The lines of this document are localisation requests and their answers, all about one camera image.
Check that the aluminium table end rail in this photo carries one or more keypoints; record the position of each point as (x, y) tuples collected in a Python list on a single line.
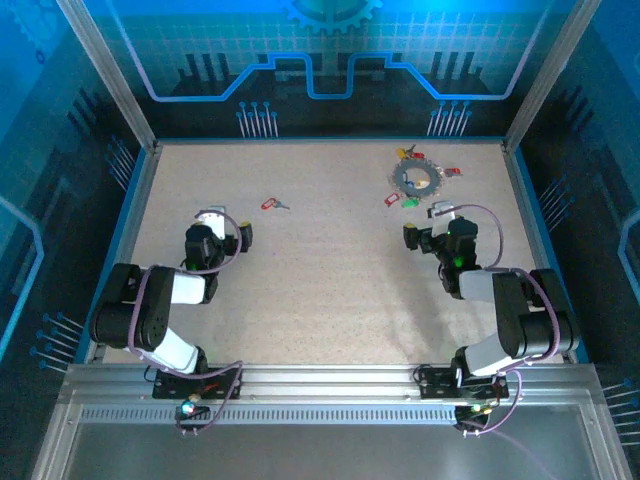
[(325, 141)]

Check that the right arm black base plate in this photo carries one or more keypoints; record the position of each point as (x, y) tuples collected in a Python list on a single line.
[(435, 385)]

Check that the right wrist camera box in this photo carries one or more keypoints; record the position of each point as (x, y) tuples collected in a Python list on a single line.
[(442, 220)]

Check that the large keyring with silver keys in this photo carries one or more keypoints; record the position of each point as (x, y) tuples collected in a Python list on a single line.
[(397, 175)]

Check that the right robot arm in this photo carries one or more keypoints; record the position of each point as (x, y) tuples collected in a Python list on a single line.
[(510, 310)]

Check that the yellow tagged key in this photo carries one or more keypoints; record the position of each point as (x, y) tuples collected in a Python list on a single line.
[(402, 152)]

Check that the cream tagged key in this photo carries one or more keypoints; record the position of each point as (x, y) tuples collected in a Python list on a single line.
[(424, 184)]

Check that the arm base connector with light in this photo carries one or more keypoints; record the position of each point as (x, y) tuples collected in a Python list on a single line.
[(189, 408), (475, 408)]

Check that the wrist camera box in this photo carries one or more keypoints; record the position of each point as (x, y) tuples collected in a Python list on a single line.
[(442, 220), (216, 220)]

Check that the aluminium frame post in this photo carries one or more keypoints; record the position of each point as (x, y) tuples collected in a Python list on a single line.
[(550, 75), (107, 75)]

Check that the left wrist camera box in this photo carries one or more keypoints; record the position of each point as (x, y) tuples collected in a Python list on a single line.
[(216, 220)]

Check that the grey metal shelf panel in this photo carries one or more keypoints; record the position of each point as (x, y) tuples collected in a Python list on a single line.
[(320, 455)]

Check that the aluminium table side rail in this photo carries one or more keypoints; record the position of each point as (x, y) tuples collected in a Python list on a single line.
[(128, 240), (534, 225)]

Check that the aluminium mounting rail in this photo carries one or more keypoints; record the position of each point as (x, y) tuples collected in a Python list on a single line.
[(325, 380)]

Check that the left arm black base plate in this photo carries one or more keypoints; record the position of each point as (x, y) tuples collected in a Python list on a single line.
[(170, 387)]

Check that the red tagged key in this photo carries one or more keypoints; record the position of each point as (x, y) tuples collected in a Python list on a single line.
[(390, 199), (417, 154), (451, 172), (269, 204)]

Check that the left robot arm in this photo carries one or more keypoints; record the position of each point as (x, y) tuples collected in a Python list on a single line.
[(155, 320)]

